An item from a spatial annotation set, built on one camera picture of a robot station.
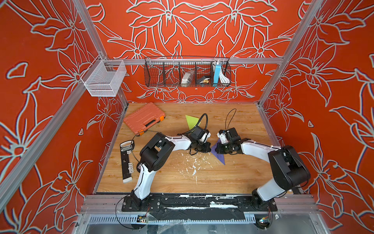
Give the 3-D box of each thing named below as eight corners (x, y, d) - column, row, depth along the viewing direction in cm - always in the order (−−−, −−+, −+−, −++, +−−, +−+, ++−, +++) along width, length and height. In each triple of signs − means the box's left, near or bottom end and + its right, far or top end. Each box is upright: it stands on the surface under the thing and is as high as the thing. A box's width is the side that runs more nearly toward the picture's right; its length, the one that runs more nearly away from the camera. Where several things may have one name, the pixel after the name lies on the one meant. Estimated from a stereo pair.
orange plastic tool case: (125, 123, 109) (123, 119, 104) (152, 106, 120) (151, 101, 116) (138, 137, 101) (136, 133, 96) (166, 117, 112) (165, 113, 108)
